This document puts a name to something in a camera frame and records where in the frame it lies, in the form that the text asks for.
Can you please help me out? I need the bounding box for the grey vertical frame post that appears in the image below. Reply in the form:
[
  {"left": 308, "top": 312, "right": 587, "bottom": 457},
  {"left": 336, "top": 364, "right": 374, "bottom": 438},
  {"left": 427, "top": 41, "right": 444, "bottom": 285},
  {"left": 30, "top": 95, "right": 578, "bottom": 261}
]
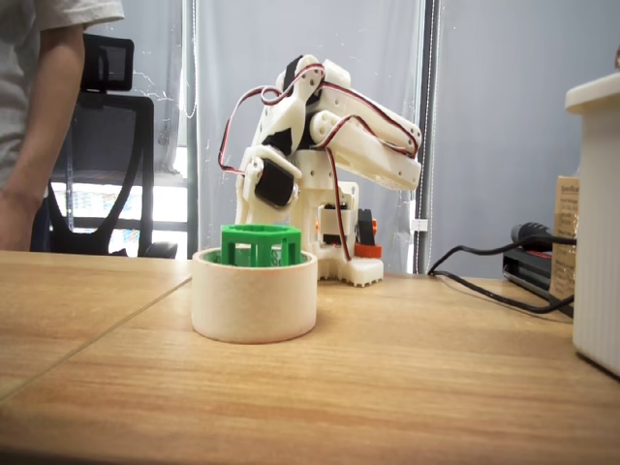
[
  {"left": 182, "top": 0, "right": 201, "bottom": 261},
  {"left": 417, "top": 0, "right": 443, "bottom": 276}
]

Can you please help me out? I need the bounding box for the black device with red label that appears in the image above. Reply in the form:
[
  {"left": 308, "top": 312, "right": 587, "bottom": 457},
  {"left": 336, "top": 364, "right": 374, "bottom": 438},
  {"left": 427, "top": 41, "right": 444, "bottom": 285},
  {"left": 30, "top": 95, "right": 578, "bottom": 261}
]
[{"left": 501, "top": 248, "right": 556, "bottom": 295}]

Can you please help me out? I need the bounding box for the white ribbed container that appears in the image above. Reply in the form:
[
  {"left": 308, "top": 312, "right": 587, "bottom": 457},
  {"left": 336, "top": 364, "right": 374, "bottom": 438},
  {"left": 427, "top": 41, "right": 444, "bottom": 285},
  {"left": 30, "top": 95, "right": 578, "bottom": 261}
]
[{"left": 564, "top": 72, "right": 620, "bottom": 380}]

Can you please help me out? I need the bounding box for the person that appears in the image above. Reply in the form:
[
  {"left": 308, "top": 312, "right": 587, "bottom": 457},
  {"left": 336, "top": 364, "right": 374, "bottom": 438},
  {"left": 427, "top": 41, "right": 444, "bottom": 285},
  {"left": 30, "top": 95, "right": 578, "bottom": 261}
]
[{"left": 0, "top": 0, "right": 127, "bottom": 252}]

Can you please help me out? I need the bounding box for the beige masking tape roll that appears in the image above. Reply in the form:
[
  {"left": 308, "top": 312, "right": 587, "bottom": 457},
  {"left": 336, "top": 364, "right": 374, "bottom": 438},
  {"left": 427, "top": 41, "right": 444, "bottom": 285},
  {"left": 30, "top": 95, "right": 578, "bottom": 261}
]
[{"left": 190, "top": 246, "right": 320, "bottom": 346}]

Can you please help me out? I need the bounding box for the orange and black clamp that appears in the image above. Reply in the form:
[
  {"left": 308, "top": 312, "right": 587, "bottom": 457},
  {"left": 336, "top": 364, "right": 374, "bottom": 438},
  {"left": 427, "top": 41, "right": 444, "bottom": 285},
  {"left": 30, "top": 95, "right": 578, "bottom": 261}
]
[{"left": 354, "top": 207, "right": 385, "bottom": 260}]

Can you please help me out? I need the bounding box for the black mesh office chair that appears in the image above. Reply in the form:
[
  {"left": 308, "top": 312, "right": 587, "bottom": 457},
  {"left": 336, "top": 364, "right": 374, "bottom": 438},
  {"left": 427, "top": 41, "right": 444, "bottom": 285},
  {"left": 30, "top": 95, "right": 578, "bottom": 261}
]
[{"left": 30, "top": 32, "right": 180, "bottom": 259}]

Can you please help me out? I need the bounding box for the black power cable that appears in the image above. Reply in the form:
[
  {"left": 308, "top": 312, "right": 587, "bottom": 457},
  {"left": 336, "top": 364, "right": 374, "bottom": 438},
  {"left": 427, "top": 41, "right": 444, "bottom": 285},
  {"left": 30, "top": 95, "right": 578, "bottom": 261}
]
[{"left": 426, "top": 221, "right": 578, "bottom": 315}]

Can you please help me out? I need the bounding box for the red white black servo cable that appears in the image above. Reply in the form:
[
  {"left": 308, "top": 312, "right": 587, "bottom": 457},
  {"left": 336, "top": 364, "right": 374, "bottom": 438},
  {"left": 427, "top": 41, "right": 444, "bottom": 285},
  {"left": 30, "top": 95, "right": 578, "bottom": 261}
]
[{"left": 217, "top": 63, "right": 326, "bottom": 178}]

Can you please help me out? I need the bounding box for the green hexagonal printed component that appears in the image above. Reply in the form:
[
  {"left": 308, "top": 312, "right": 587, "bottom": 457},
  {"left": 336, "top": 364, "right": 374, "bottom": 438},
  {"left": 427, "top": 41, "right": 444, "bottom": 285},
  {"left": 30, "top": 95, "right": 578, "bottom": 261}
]
[{"left": 220, "top": 222, "right": 303, "bottom": 269}]

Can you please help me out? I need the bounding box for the brown cardboard box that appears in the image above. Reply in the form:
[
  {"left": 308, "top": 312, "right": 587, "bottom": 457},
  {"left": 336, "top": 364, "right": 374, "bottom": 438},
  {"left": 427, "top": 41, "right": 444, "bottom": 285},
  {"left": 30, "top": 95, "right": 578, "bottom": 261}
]
[{"left": 549, "top": 174, "right": 582, "bottom": 300}]

